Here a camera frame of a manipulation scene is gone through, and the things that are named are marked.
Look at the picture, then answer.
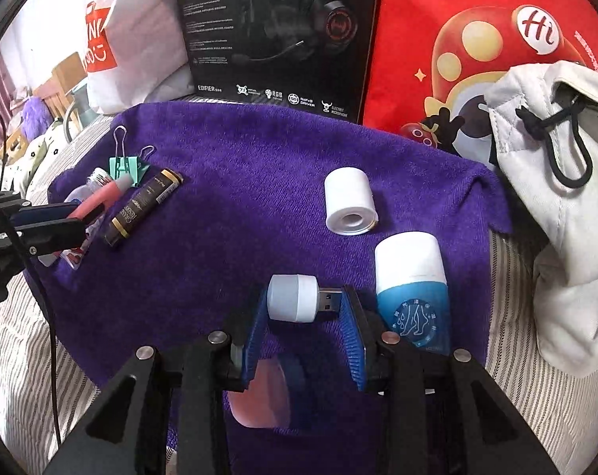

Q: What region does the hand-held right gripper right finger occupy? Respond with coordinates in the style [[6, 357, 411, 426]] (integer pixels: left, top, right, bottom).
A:
[[342, 284, 562, 475]]

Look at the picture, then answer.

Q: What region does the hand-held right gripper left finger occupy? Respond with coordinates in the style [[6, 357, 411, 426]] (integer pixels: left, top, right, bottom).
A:
[[42, 287, 272, 475]]

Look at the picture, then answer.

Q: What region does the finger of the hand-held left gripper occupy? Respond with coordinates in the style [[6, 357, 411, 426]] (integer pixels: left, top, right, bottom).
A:
[[0, 218, 88, 278], [0, 189, 82, 228]]

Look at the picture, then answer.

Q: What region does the white USB light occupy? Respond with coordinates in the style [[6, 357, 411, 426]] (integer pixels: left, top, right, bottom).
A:
[[266, 274, 344, 322]]

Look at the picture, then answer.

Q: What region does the pink and navy bottle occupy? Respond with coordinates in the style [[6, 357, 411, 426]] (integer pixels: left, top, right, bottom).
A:
[[228, 356, 307, 429]]

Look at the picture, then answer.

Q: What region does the pink highlighter pen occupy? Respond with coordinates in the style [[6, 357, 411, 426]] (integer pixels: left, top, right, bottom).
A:
[[36, 173, 134, 270]]

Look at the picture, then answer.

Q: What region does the clear pill bottle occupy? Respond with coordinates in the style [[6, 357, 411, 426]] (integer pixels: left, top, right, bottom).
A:
[[64, 167, 116, 251]]

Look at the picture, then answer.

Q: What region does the green binder clip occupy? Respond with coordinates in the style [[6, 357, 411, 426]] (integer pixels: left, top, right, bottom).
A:
[[108, 126, 156, 184]]

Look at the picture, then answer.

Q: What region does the dark gold-banded lipstick tube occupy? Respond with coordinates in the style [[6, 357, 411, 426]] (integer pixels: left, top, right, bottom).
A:
[[103, 168, 183, 248]]

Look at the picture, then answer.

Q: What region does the blue and white bottle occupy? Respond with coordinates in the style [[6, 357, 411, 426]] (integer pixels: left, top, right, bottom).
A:
[[374, 231, 452, 357]]

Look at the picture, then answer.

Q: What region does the white tape roll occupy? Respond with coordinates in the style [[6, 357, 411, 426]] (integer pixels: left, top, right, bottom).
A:
[[323, 167, 380, 237]]

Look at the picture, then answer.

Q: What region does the white floral pillow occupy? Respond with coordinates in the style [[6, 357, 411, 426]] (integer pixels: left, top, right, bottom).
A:
[[0, 119, 77, 194]]

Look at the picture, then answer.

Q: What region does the purple plush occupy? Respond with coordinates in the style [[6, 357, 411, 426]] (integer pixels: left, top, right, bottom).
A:
[[19, 98, 55, 140]]

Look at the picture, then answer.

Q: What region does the wooden headboard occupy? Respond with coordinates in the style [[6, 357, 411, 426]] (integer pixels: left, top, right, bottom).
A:
[[32, 52, 89, 132]]

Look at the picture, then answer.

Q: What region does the purple towel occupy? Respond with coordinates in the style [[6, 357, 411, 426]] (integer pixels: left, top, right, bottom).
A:
[[24, 100, 513, 475]]

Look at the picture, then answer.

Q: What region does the white plastic shopping bag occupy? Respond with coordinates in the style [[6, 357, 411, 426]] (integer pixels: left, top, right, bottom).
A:
[[84, 0, 196, 116]]

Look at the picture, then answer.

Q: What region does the grey waist bag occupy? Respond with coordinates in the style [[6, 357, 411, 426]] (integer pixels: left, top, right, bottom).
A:
[[484, 62, 598, 379]]

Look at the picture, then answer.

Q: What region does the black headset box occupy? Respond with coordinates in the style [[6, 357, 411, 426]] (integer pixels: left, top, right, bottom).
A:
[[171, 0, 383, 124]]

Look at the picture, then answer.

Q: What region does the red paper bag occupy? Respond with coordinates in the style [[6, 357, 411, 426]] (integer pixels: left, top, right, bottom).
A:
[[361, 0, 598, 156]]

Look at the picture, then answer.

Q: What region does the black cable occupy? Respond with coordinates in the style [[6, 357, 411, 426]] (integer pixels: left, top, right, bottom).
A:
[[0, 108, 62, 448]]

